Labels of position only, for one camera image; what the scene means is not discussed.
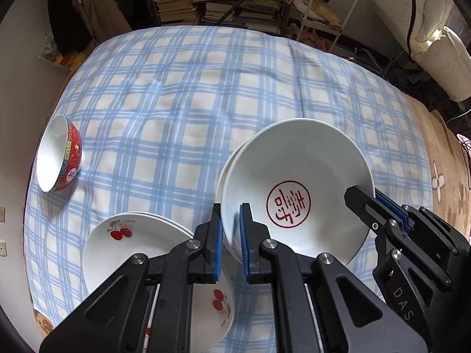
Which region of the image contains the wall socket lower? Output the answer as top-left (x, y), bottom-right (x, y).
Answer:
top-left (0, 241), bottom-right (8, 257)

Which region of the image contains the brown coat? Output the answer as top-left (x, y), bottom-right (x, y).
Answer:
top-left (73, 0), bottom-right (132, 45)

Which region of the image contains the wall socket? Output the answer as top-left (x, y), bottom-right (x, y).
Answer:
top-left (0, 241), bottom-right (8, 257)
top-left (0, 206), bottom-right (6, 223)

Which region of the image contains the brown blanket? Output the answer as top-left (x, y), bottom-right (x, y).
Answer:
top-left (408, 97), bottom-right (470, 238)

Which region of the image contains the large cherry plate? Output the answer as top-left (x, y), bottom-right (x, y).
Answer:
top-left (81, 211), bottom-right (236, 353)

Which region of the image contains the blue plaid tablecloth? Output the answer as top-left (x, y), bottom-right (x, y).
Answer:
top-left (24, 26), bottom-right (432, 334)

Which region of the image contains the large white bowl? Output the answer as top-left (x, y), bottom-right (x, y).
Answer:
top-left (215, 117), bottom-right (376, 267)

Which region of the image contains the stack of books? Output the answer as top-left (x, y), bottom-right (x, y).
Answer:
top-left (152, 0), bottom-right (200, 26)

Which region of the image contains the white duvet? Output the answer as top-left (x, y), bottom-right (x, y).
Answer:
top-left (370, 0), bottom-right (470, 102)

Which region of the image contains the white utility cart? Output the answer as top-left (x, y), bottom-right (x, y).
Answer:
top-left (293, 0), bottom-right (359, 53)

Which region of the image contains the small red bowl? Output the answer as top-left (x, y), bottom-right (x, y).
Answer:
top-left (220, 119), bottom-right (375, 266)

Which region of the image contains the wall socket upper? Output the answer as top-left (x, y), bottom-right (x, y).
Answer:
top-left (0, 206), bottom-right (6, 223)

